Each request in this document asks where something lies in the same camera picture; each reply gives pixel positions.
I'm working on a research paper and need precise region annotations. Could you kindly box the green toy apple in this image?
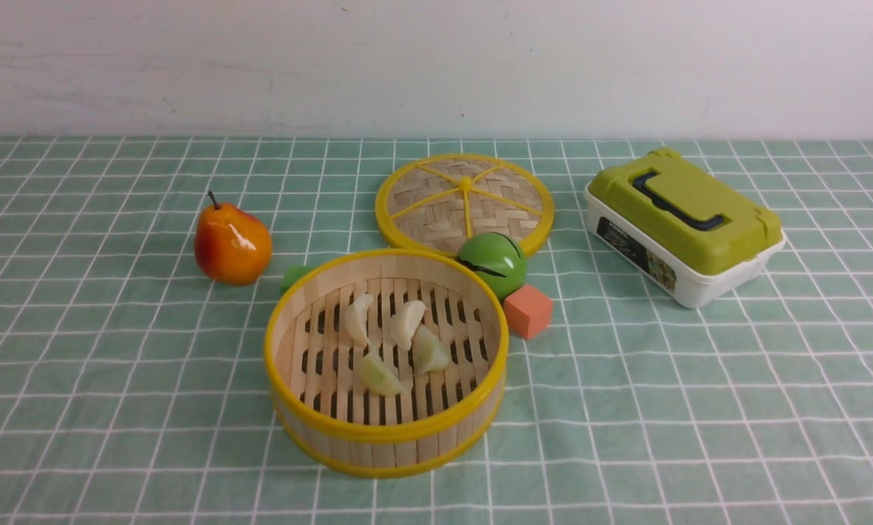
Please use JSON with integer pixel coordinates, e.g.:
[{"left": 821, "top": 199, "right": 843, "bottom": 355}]
[{"left": 455, "top": 232, "right": 527, "bottom": 303}]

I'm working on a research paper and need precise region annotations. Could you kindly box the green white lunch box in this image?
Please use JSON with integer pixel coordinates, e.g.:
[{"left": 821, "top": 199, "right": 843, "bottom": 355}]
[{"left": 583, "top": 147, "right": 785, "bottom": 309}]

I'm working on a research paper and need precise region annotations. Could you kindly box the green foam cube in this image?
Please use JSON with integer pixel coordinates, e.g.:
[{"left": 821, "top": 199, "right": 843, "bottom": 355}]
[{"left": 279, "top": 265, "right": 315, "bottom": 295}]

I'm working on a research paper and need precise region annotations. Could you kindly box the orange toy pear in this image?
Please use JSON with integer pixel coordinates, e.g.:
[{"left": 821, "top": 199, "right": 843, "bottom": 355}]
[{"left": 194, "top": 190, "right": 273, "bottom": 287}]

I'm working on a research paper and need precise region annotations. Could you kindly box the woven bamboo steamer lid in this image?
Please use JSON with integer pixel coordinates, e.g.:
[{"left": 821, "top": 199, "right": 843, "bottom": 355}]
[{"left": 375, "top": 153, "right": 555, "bottom": 257}]

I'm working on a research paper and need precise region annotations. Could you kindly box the bamboo steamer tray yellow rim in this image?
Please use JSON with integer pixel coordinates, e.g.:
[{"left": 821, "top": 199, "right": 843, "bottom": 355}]
[{"left": 264, "top": 249, "right": 509, "bottom": 478}]

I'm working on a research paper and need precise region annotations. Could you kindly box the pale green dumpling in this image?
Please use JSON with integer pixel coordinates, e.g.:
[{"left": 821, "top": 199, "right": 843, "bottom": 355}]
[
  {"left": 357, "top": 351, "right": 408, "bottom": 397},
  {"left": 411, "top": 324, "right": 451, "bottom": 375}
]

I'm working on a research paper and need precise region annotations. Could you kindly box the orange foam cube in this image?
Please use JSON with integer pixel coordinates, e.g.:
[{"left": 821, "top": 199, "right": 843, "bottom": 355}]
[{"left": 503, "top": 284, "right": 554, "bottom": 341}]

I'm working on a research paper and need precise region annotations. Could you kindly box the green checkered tablecloth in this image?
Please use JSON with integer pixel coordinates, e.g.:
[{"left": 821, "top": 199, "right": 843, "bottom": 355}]
[{"left": 0, "top": 136, "right": 873, "bottom": 524}]

